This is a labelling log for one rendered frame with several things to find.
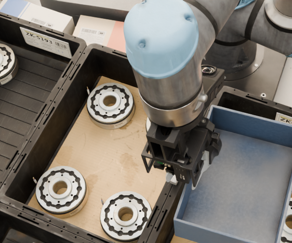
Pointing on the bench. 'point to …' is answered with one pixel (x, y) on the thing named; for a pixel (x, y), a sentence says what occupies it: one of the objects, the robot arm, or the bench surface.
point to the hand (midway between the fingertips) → (194, 164)
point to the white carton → (38, 15)
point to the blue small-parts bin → (243, 182)
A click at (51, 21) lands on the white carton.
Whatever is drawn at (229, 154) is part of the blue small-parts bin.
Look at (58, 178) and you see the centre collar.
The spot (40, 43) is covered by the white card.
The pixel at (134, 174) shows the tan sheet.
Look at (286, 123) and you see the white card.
